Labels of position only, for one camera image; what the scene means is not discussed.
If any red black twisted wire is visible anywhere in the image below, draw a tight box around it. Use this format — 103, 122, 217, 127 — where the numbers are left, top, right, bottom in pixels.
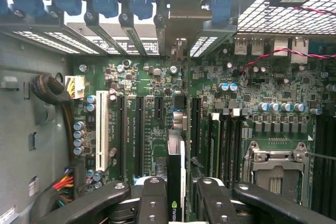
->
293, 5, 336, 17
238, 47, 336, 78

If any solid metal slot cover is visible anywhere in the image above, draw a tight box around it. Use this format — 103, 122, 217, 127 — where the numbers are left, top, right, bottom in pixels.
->
119, 11, 148, 57
154, 15, 169, 57

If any metal rear port block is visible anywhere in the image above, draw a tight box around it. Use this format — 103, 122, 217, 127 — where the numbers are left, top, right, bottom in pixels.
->
290, 36, 310, 65
272, 38, 290, 58
249, 37, 265, 56
234, 37, 249, 56

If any installed RAM stick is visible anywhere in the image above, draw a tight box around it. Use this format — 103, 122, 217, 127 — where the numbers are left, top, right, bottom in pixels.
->
207, 112, 222, 183

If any perforated metal slot cover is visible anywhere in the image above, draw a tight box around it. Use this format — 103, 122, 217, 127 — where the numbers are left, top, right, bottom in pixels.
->
188, 23, 237, 58
43, 31, 102, 55
10, 30, 81, 55

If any black sleeved power cable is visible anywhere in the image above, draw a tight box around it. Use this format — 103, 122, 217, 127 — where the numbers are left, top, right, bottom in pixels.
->
30, 73, 76, 162

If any long dark expansion slot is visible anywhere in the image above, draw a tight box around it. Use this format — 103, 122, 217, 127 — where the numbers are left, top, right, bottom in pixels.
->
116, 94, 129, 180
192, 97, 203, 157
134, 95, 146, 179

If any black open PC case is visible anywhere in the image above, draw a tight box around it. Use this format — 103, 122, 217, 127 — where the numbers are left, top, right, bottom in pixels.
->
0, 0, 336, 224

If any green motherboard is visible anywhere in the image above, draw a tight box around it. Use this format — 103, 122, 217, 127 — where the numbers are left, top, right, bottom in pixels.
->
69, 50, 336, 218

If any empty black RAM slot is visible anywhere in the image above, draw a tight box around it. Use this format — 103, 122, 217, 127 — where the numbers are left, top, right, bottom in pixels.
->
236, 108, 245, 186
220, 108, 229, 188
228, 108, 237, 188

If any multicolour power wire plug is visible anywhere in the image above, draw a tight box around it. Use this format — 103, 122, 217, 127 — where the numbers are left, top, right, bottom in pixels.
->
51, 159, 87, 209

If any short dark expansion slot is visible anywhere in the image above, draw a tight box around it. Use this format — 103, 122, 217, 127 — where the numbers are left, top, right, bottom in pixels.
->
154, 96, 164, 120

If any white power connector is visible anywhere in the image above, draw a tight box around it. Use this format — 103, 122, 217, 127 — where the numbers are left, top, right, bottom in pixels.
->
64, 74, 86, 100

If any metal CPU socket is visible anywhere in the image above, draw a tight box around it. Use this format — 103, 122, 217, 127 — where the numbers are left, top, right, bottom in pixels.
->
242, 141, 314, 207

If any thin metal locking lever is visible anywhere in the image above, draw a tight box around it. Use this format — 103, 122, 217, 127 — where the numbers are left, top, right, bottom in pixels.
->
305, 150, 336, 160

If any white PCI expansion slot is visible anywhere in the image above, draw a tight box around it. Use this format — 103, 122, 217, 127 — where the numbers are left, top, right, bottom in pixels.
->
94, 90, 110, 173

